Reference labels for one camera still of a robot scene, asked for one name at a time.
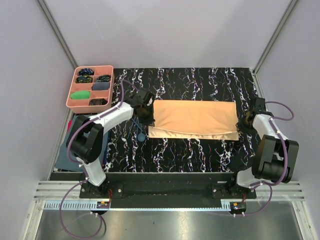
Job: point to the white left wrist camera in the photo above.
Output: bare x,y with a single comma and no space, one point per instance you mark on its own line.
150,101

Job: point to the blue patterned roll top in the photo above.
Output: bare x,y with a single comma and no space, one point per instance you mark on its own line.
85,72

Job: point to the dark patterned cloth roll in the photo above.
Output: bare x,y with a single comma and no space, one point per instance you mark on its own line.
98,102

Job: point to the right rear aluminium post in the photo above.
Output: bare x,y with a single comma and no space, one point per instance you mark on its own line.
281,24

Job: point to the blue patterned roll right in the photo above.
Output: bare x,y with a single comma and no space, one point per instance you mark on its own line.
105,78

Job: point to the aluminium post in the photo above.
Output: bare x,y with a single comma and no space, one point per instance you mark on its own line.
281,24
57,32

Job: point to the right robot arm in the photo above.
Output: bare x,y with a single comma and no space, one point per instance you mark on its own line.
275,158

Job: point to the blue grey folded napkin stack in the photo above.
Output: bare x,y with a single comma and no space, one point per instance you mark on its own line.
64,164

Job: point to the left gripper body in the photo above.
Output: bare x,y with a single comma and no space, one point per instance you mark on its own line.
144,106

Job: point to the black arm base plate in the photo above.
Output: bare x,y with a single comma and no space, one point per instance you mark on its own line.
215,185

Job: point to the green rolled cloth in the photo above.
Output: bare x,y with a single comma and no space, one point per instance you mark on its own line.
80,95

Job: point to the aluminium frame rail front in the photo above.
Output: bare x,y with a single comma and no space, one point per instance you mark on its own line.
53,193

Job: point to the peach cloth napkin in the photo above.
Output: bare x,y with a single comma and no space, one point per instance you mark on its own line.
194,119

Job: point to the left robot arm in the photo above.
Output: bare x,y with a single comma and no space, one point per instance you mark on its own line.
85,140

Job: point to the black marble pattern mat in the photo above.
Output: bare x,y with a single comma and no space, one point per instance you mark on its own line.
228,84

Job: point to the pink divided organizer tray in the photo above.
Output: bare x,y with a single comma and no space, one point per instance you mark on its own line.
82,106

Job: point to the left rear aluminium post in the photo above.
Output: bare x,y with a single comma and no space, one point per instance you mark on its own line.
57,32

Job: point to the blue yellow patterned roll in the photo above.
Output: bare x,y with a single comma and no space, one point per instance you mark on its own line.
82,79

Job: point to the blue plastic knife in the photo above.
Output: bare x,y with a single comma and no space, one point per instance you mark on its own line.
131,129

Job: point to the grey folded cloth in tray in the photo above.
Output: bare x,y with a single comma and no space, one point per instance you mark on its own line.
100,86

